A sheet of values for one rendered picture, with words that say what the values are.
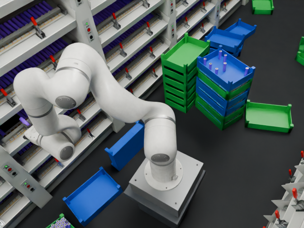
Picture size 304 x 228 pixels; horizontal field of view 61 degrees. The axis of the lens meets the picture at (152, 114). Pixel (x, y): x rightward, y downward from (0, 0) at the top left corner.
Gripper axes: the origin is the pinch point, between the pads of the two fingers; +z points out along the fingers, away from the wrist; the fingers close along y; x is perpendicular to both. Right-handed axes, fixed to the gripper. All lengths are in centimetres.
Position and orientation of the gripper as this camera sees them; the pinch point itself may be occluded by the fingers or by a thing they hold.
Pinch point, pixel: (29, 125)
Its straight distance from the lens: 135.5
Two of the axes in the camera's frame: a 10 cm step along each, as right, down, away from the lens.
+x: 2.2, 6.9, 6.8
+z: -7.5, -3.2, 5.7
